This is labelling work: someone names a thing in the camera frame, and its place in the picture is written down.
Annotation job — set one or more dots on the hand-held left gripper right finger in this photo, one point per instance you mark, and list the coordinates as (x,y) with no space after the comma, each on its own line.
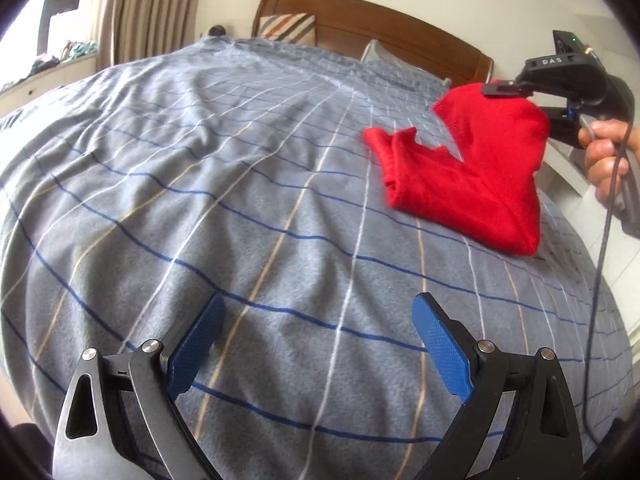
(445,350)

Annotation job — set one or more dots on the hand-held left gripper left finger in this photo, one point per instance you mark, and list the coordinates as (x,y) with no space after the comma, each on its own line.
(197,345)

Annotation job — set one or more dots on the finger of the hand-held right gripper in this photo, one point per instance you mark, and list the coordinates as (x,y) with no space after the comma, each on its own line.
(502,89)
(562,127)

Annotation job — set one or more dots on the red sweater with white figure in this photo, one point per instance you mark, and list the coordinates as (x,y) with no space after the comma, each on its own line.
(475,175)

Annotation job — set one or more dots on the pile of clothes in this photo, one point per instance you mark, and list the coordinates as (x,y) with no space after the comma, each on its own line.
(75,49)

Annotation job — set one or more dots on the person's right hand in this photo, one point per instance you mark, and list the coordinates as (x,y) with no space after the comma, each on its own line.
(602,160)

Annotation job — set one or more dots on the white desk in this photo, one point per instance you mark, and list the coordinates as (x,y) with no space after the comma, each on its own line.
(565,165)

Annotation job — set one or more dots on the pale pillow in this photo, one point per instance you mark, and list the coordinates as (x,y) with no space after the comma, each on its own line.
(385,55)

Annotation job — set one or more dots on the wooden headboard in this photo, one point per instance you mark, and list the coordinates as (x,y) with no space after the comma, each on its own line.
(380,25)

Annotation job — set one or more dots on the blue checked duvet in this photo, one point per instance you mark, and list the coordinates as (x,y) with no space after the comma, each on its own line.
(225,185)

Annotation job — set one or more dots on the striped cushion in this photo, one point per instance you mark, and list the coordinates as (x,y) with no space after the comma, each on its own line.
(287,27)

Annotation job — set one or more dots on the white window bench cabinet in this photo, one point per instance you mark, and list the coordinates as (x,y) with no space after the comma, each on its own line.
(45,85)

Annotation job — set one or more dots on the beige curtain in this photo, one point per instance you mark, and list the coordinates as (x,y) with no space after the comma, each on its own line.
(150,5)

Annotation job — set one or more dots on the window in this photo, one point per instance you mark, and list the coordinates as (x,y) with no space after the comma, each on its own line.
(30,25)

